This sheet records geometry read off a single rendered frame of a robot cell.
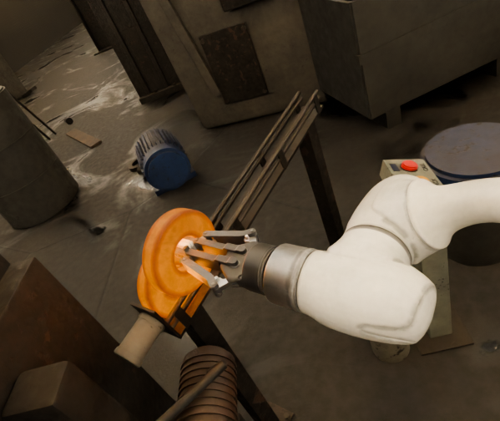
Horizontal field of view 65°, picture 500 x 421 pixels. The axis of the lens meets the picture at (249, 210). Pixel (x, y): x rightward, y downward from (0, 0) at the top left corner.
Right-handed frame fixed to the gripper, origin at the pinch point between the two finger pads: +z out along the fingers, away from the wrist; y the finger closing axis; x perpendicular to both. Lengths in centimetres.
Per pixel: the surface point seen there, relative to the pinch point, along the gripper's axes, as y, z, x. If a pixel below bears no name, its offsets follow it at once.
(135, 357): -16.2, 7.2, -16.4
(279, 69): 194, 101, -55
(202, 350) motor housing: -5.2, 5.9, -30.9
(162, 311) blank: -6.3, 8.1, -15.2
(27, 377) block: -28.7, 11.9, -4.1
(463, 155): 85, -31, -39
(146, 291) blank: -6.2, 8.7, -8.9
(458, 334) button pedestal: 48, -37, -81
